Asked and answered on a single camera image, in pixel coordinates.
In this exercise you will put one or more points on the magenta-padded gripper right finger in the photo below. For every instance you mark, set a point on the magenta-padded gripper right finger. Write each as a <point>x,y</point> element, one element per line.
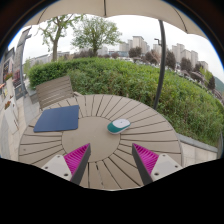
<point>163,165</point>

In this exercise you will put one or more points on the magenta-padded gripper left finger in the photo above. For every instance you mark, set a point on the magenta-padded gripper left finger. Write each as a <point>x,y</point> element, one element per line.
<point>60,165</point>

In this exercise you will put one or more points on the white and teal computer mouse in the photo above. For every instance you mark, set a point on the white and teal computer mouse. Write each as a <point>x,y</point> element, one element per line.
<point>118,126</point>

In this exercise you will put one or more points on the dark blue mouse pad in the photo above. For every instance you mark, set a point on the dark blue mouse pad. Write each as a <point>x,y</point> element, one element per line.
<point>57,119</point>

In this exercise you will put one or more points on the white planter with flowers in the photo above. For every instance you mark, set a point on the white planter with flowers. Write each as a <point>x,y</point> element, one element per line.
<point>10,116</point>

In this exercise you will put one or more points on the slatted wooden outdoor chair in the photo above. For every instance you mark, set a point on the slatted wooden outdoor chair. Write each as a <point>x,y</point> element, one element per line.
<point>54,90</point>

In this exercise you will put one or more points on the trimmed green hedge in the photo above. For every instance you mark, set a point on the trimmed green hedge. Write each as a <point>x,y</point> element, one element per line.
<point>126,83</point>

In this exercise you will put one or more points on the curved dark parasol pole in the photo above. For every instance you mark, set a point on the curved dark parasol pole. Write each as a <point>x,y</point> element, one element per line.
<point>162,60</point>

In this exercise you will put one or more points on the tall dark sign board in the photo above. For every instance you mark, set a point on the tall dark sign board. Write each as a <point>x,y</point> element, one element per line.
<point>19,60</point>

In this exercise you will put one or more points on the distant high-rise buildings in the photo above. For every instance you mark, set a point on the distant high-rise buildings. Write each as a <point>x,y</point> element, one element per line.
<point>181,53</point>

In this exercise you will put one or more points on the tall thin-crowned tree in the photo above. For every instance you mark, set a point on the tall thin-crowned tree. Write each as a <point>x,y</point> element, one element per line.
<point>55,40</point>

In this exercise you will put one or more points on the round full-crowned tree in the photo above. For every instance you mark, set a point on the round full-crowned tree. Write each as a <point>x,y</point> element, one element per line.
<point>95,33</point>

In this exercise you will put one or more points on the beige parasol canopy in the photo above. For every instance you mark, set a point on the beige parasol canopy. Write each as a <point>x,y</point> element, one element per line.
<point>110,7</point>

